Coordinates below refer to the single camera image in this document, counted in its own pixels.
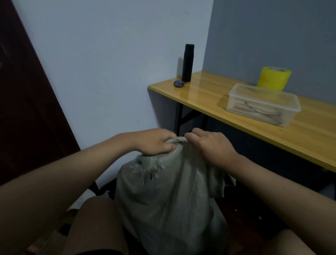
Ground person's right hand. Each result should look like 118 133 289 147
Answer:
184 128 240 168

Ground person's left hand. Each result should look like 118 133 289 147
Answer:
130 128 177 156

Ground grey fabric garment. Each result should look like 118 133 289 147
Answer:
114 137 236 255

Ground person's right forearm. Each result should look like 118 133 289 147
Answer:
228 154 336 255

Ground person's left forearm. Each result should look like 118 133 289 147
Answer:
0 133 135 255

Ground coloured sticks in container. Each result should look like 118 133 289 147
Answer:
234 101 284 124

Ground wooden table with black legs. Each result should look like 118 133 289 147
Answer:
148 71 336 200

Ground black thermos bottle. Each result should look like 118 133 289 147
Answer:
182 44 195 82

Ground clear plastic lidded container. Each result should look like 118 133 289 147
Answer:
226 83 301 128

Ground yellow tape roll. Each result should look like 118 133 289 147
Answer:
257 66 292 91

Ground person's left leg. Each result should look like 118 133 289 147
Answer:
62 196 129 255

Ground person's leg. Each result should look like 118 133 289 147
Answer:
62 196 129 255
260 229 317 255

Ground person's right leg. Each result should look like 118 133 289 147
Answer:
260 229 317 255

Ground dark brown wooden door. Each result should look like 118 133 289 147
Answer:
0 0 81 185

